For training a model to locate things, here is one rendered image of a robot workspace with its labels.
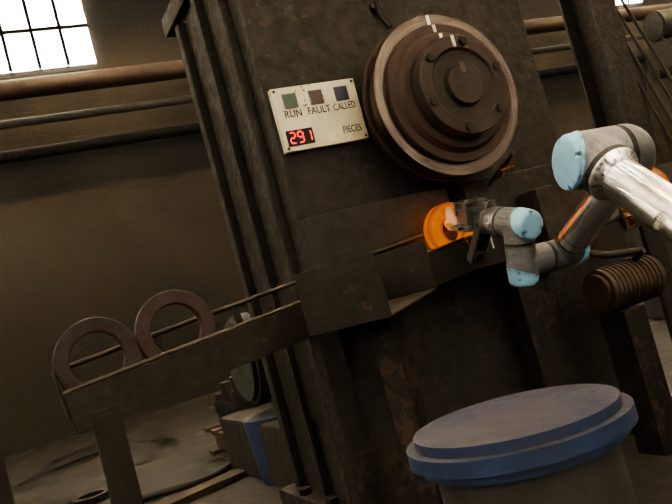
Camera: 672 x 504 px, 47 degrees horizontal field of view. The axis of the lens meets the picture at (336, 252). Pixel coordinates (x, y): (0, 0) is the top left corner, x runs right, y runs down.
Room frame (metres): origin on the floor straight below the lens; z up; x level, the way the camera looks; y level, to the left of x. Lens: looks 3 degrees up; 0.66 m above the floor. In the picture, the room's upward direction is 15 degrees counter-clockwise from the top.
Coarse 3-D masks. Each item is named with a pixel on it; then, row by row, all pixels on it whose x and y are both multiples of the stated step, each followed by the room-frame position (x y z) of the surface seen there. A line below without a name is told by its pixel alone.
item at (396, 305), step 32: (384, 256) 1.83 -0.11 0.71; (416, 256) 1.79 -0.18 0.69; (320, 288) 1.63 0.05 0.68; (352, 288) 1.59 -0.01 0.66; (384, 288) 1.56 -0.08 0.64; (416, 288) 1.80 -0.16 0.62; (320, 320) 1.64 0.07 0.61; (352, 320) 1.60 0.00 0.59; (384, 320) 1.70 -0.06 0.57; (384, 352) 1.71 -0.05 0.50; (384, 384) 1.72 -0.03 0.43; (416, 384) 1.73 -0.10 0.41; (416, 416) 1.70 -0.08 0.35; (416, 480) 1.72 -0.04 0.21
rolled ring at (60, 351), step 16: (96, 320) 1.70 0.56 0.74; (112, 320) 1.72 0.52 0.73; (64, 336) 1.67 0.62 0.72; (80, 336) 1.69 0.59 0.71; (112, 336) 1.73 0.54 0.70; (128, 336) 1.73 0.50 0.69; (64, 352) 1.67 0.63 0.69; (128, 352) 1.72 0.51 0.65; (64, 368) 1.66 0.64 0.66; (64, 384) 1.66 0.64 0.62
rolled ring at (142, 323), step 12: (156, 300) 1.76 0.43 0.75; (168, 300) 1.77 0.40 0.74; (180, 300) 1.78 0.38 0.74; (192, 300) 1.79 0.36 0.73; (144, 312) 1.75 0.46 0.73; (156, 312) 1.76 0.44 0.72; (204, 312) 1.80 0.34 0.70; (144, 324) 1.74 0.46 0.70; (204, 324) 1.80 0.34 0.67; (144, 336) 1.74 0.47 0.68; (204, 336) 1.80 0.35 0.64; (144, 348) 1.74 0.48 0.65; (156, 348) 1.75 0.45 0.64
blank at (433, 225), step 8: (440, 208) 2.11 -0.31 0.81; (432, 216) 2.10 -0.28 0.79; (440, 216) 2.11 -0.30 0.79; (424, 224) 2.11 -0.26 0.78; (432, 224) 2.10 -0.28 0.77; (440, 224) 2.11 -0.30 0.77; (424, 232) 2.11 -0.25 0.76; (432, 232) 2.09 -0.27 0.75; (440, 232) 2.10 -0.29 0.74; (464, 232) 2.13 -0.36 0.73; (472, 232) 2.14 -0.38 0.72; (432, 240) 2.09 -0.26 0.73; (440, 240) 2.10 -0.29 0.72; (448, 240) 2.11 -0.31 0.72; (432, 248) 2.11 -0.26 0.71
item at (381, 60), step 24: (408, 24) 2.10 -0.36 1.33; (456, 24) 2.17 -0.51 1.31; (384, 48) 2.06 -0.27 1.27; (384, 72) 2.05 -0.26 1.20; (504, 72) 2.22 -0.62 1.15; (384, 96) 2.05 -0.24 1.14; (384, 120) 2.04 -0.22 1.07; (408, 144) 2.06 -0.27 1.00; (504, 144) 2.19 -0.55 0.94; (432, 168) 2.08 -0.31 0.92; (456, 168) 2.11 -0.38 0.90; (480, 168) 2.15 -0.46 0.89
